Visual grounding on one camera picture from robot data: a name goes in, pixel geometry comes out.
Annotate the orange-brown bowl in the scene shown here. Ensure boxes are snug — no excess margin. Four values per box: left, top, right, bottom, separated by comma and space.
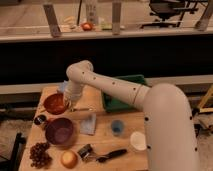
43, 93, 67, 115

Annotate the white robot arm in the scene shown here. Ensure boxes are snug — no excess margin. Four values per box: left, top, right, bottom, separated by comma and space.
64, 60, 200, 171

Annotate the green plastic bin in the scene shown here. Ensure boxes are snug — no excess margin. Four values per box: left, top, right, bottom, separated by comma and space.
101, 74, 147, 113

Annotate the blue plastic cup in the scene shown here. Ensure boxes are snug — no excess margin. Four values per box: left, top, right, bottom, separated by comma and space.
111, 120, 124, 136

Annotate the light blue crumpled cloth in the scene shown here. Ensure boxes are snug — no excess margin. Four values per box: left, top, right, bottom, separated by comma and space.
57, 80, 68, 93

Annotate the light blue sponge cloth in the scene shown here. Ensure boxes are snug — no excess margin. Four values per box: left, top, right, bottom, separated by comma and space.
80, 114, 96, 135

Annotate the red round object on shelf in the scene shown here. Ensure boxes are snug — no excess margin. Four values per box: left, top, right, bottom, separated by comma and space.
81, 22, 93, 31

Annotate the white plastic cup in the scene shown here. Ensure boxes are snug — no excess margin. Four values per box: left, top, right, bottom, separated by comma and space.
130, 131, 146, 151

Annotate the dark purple bowl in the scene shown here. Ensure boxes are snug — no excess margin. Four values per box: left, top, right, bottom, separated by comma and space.
45, 118, 74, 146

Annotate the small dark can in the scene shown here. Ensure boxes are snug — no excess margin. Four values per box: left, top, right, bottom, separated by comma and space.
34, 114, 47, 126

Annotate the yellow round fruit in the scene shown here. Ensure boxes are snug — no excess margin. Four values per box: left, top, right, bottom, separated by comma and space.
61, 150, 78, 168

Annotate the black office chair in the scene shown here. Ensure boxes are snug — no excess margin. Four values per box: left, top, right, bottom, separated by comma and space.
141, 0, 198, 29

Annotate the bunch of dark grapes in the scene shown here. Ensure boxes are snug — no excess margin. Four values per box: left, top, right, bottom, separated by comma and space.
30, 142, 52, 168

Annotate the black chair left of table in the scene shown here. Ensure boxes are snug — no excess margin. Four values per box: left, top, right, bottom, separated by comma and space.
0, 132, 26, 171

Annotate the black handled kitchen tool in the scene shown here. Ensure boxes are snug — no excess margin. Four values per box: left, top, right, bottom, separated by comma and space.
77, 144, 127, 163

